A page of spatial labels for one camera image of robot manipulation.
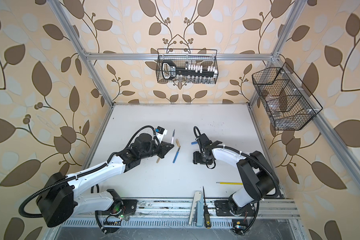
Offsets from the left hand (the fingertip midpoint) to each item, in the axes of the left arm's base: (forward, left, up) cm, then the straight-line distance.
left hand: (173, 144), depth 78 cm
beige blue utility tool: (-23, -13, -14) cm, 30 cm away
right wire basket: (+15, -57, +17) cm, 62 cm away
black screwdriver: (-32, -18, -14) cm, 39 cm away
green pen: (+4, +1, +2) cm, 4 cm away
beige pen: (-1, +11, -18) cm, 21 cm away
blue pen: (+3, 0, -18) cm, 18 cm away
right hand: (-2, -14, -17) cm, 22 cm away
